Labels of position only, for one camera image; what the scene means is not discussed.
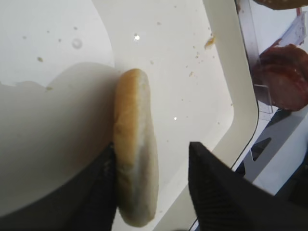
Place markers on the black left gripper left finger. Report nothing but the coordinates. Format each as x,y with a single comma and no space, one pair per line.
85,203

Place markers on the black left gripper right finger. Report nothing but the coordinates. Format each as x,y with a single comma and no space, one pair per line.
224,201

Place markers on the red meat patty front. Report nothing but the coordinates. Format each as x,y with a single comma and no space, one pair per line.
284,70

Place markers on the right lower clear holder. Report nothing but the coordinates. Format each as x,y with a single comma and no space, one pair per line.
277,148

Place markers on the sesame top bun front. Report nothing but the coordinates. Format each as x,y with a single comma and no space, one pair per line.
282,4

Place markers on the silver metal tray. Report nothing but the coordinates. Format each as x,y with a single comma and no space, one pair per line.
60,64

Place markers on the bun slice pale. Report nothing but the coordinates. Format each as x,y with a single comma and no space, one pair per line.
135,149

